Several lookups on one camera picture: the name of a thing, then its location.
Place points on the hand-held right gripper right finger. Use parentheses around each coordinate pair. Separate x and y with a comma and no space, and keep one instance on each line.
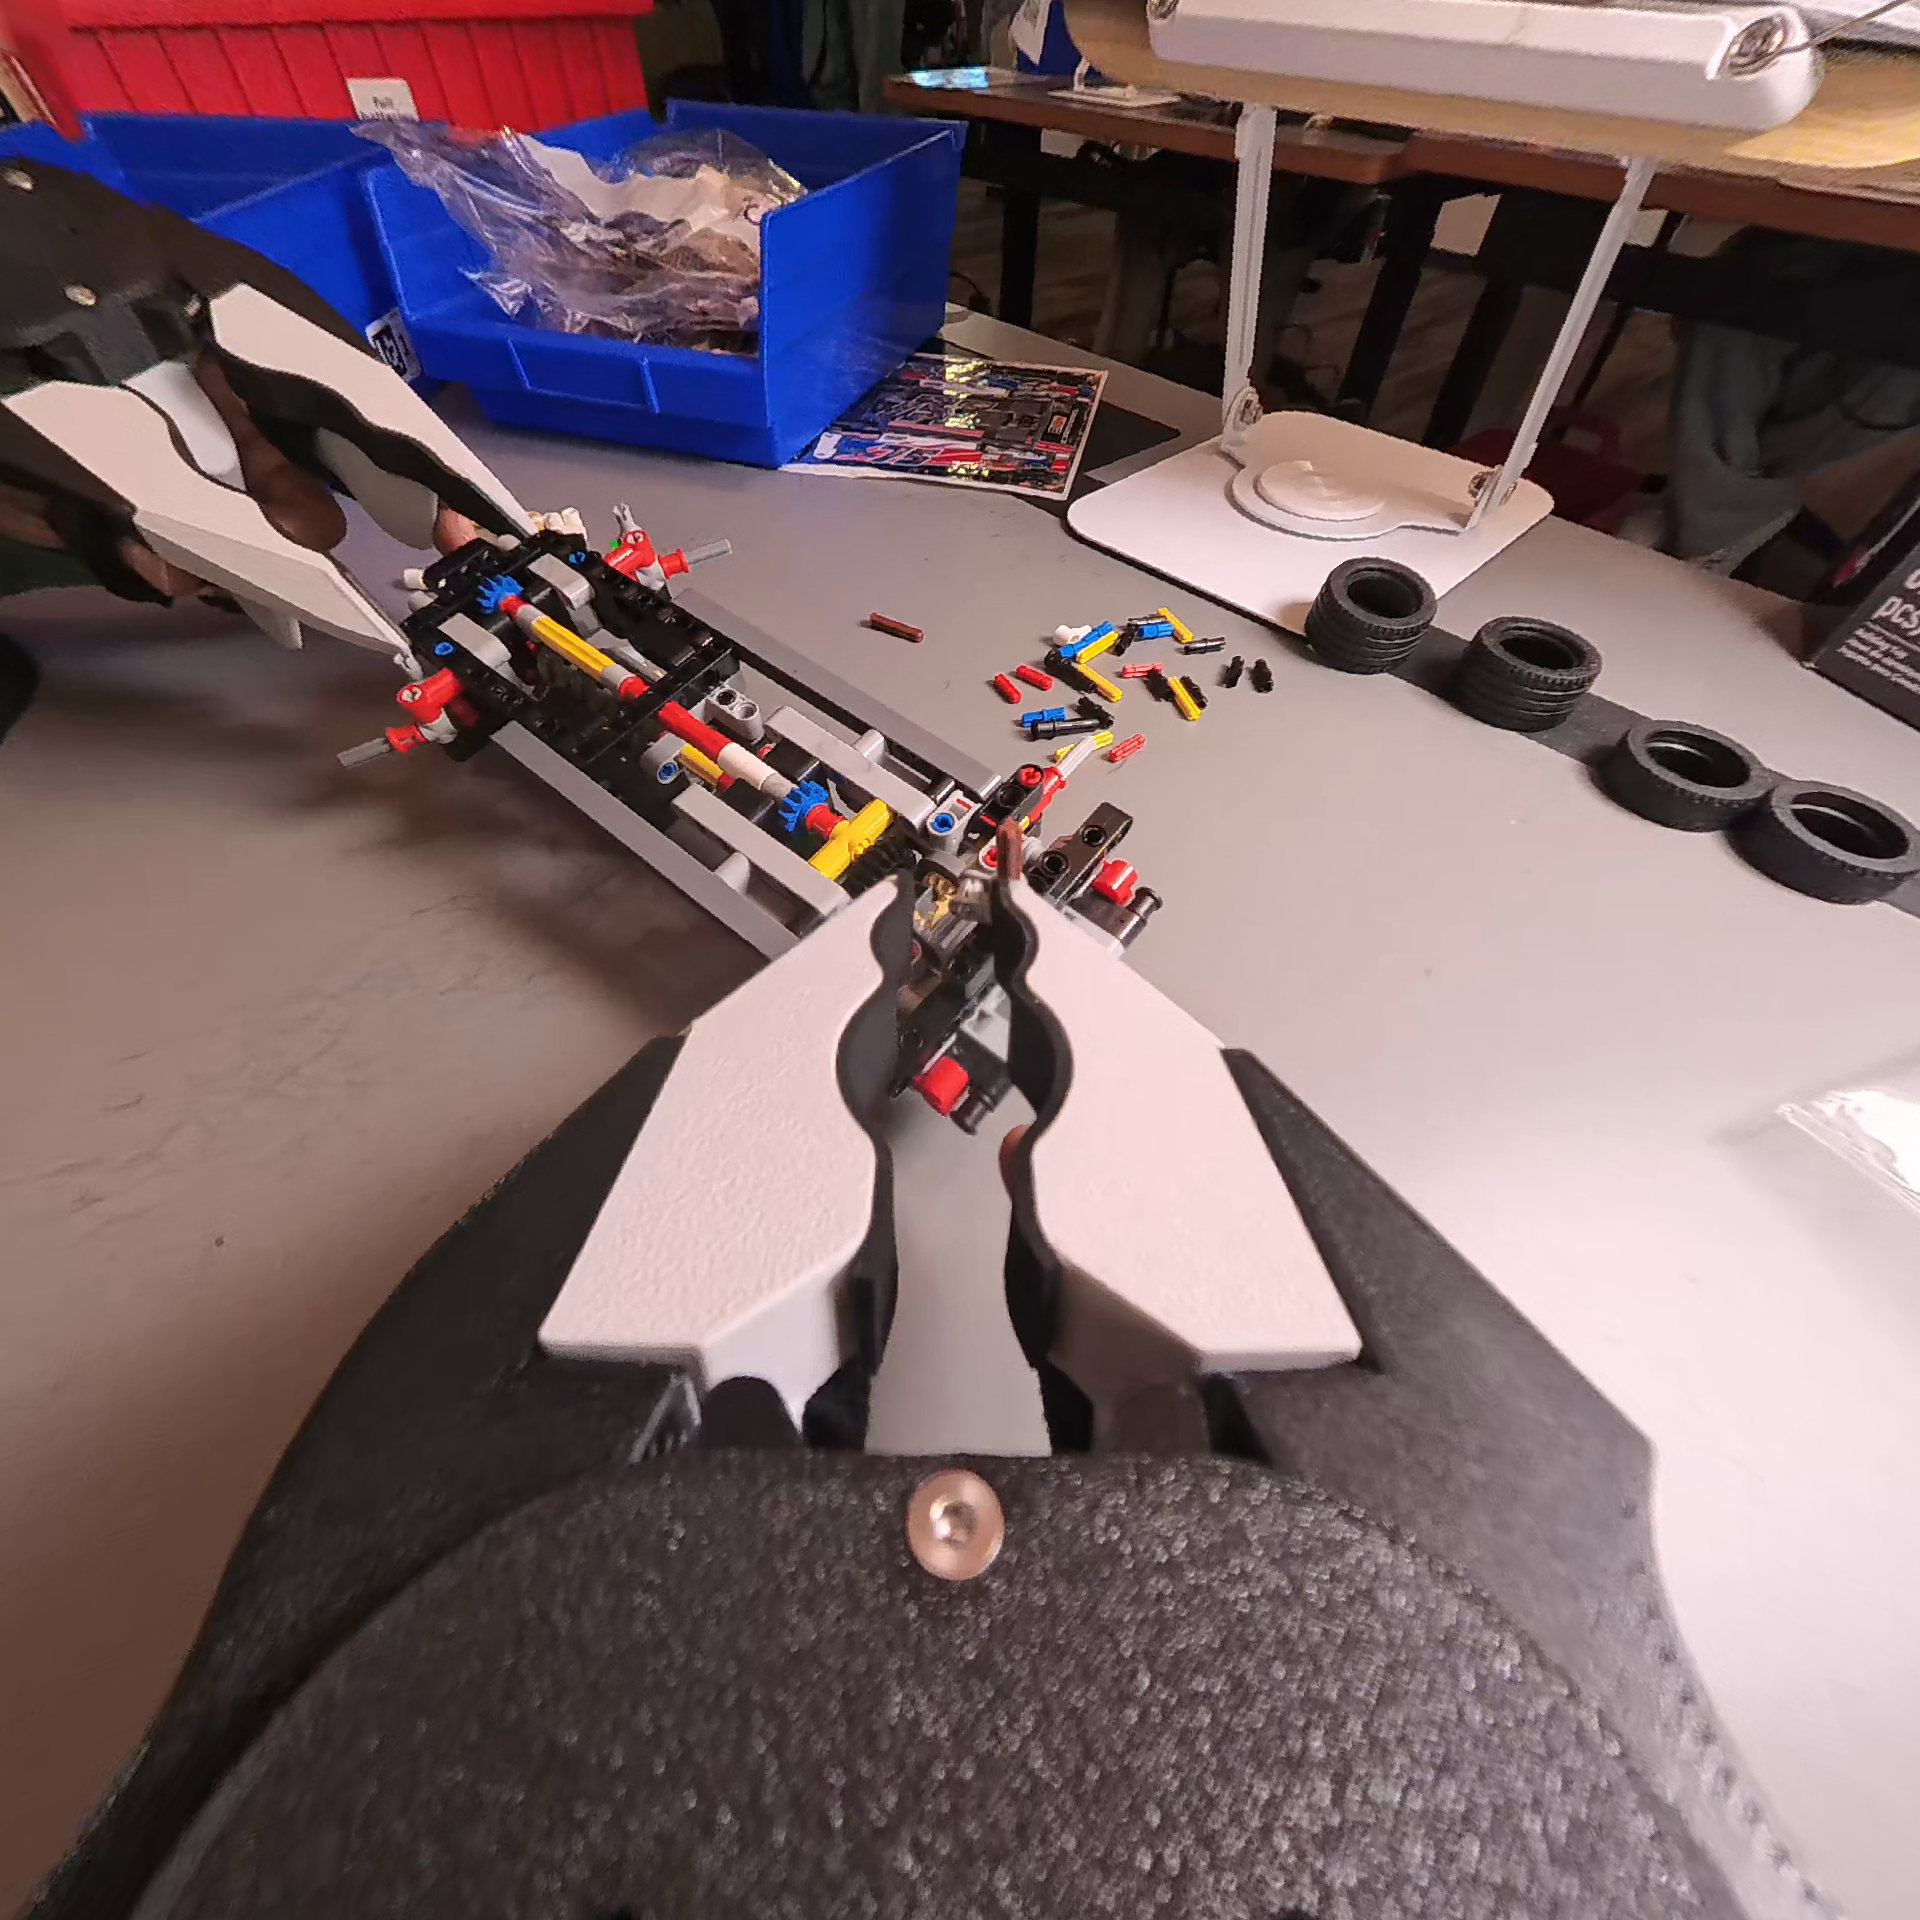
(1190,1199)

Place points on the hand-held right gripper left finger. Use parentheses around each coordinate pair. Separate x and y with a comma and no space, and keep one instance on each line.
(721,1199)

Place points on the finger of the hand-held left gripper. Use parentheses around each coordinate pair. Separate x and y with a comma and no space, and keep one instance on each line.
(227,522)
(360,384)

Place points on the lego car chassis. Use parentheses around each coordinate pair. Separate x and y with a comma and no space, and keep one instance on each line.
(740,855)

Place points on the black lego beam subassembly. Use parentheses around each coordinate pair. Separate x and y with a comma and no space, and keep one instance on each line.
(1094,840)

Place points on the clear bag of lego parts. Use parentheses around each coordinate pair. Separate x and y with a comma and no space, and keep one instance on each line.
(628,257)

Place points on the pile of loose lego pins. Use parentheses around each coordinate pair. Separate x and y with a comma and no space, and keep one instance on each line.
(1094,678)

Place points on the Lego instruction booklet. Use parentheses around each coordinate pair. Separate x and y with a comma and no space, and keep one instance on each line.
(965,430)

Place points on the black rubber lego tire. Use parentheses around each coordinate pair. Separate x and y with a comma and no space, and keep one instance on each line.
(1527,678)
(1625,777)
(1766,852)
(1364,612)

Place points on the lego race car box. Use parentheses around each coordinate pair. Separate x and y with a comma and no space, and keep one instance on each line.
(1876,612)

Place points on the person's left hand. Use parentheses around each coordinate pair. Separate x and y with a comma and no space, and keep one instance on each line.
(276,484)

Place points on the person's right hand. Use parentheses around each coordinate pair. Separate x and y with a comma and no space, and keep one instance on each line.
(1016,1154)

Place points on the blue plastic bin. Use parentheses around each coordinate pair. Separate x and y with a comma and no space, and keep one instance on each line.
(840,297)
(285,200)

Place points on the red plastic crate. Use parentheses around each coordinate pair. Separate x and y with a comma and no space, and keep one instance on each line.
(227,66)

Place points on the empty clear plastic bag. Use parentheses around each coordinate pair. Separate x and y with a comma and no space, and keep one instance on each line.
(1869,1138)

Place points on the white book stand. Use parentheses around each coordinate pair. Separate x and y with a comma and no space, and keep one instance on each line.
(1170,511)

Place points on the grey green cloth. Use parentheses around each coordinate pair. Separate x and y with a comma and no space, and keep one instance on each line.
(1789,432)

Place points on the wooden workbench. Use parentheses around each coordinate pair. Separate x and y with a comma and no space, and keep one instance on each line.
(1349,157)

